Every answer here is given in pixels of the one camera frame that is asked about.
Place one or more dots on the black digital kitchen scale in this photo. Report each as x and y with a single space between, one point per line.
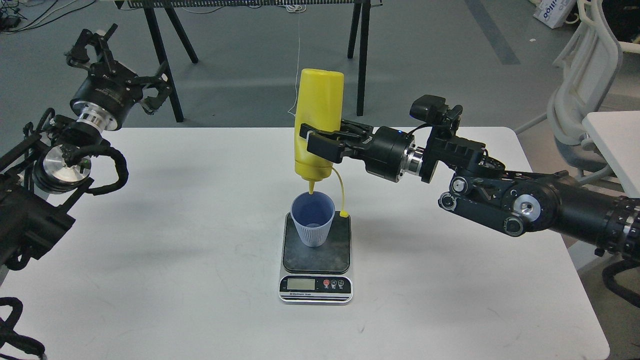
317 275

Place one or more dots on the white office chair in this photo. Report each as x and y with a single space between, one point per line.
590 63

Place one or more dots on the yellow squeeze bottle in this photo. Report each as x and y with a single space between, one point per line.
319 105

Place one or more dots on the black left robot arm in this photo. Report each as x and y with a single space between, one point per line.
62 158

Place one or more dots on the black trestle table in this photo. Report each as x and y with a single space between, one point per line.
240 63

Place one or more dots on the white printed bag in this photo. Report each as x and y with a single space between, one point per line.
553 13

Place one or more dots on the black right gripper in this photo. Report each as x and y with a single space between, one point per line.
382 152

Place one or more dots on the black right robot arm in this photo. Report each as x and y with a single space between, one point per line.
483 190

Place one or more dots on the blue ribbed plastic cup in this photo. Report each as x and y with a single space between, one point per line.
313 215

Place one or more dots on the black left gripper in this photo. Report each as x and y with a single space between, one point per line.
91 52

